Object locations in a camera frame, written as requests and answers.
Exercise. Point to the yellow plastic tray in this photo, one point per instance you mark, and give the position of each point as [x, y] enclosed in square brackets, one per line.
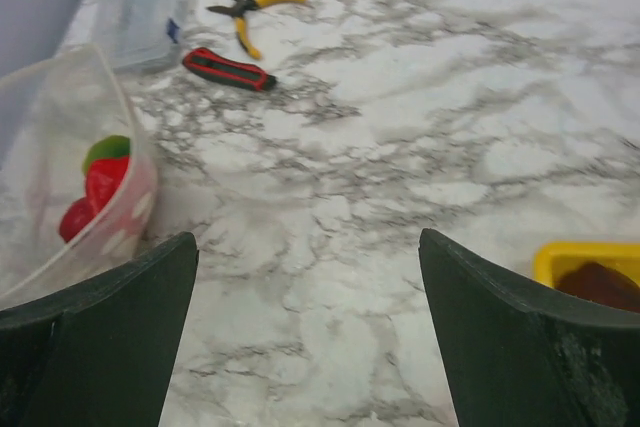
[556, 259]

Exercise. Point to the clear zip top bag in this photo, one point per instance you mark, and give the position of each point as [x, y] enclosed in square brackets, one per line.
[52, 113]

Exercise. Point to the yellow green toy lemon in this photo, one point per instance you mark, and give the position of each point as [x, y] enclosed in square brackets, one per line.
[113, 146]

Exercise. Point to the dark red toy fruit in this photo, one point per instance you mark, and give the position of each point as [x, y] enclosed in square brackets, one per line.
[603, 285]

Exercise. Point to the red toy bell pepper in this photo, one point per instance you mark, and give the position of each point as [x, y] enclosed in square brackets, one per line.
[103, 179]

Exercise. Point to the clear plastic parts box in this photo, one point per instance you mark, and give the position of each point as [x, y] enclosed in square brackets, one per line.
[140, 35]

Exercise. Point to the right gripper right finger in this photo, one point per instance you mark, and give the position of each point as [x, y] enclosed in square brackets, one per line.
[517, 353]

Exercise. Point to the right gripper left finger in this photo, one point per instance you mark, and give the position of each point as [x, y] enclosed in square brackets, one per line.
[101, 352]

